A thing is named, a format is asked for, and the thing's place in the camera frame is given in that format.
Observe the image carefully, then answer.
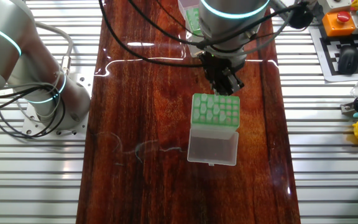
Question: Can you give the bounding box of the yellow button box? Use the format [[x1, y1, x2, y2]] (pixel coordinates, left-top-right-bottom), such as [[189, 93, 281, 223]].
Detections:
[[321, 11, 357, 37]]

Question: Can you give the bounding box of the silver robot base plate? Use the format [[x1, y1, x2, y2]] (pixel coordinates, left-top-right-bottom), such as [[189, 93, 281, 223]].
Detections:
[[22, 73, 94, 139]]

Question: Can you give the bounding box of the glossy brown wooden board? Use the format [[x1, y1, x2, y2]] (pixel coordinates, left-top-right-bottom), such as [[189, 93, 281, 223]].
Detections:
[[75, 0, 301, 224]]

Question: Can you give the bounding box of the grey cable with metal plug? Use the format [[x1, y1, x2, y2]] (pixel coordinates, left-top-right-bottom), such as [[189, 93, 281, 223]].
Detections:
[[32, 21, 74, 75]]

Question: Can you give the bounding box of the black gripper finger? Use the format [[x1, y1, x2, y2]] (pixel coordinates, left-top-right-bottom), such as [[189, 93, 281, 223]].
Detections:
[[212, 77, 231, 96], [228, 70, 246, 93]]

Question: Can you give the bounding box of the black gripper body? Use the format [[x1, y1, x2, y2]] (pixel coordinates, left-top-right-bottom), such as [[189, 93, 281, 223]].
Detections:
[[198, 52, 247, 82]]

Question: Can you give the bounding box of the black computer mouse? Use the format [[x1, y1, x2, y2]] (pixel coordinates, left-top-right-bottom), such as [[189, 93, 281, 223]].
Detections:
[[337, 45, 358, 75]]

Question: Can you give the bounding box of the red emergency stop button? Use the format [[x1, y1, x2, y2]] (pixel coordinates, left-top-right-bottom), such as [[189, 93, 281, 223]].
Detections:
[[336, 11, 351, 24]]

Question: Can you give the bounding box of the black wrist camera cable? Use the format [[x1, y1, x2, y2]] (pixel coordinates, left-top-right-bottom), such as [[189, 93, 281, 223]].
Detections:
[[98, 0, 205, 68]]

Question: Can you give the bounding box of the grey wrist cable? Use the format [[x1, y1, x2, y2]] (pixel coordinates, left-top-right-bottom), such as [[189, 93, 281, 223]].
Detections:
[[206, 14, 293, 58]]

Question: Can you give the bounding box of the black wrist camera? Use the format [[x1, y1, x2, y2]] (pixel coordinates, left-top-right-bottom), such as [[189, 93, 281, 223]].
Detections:
[[287, 2, 315, 29]]

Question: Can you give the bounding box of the tall translucent green tip box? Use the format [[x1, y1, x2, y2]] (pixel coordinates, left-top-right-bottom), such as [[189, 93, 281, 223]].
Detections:
[[186, 92, 241, 167]]

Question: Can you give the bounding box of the low green rack tip box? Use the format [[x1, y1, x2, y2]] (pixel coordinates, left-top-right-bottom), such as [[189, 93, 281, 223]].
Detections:
[[177, 0, 204, 57]]

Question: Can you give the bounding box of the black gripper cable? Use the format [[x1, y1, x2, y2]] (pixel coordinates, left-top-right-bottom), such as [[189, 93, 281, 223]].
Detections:
[[127, 0, 304, 47]]

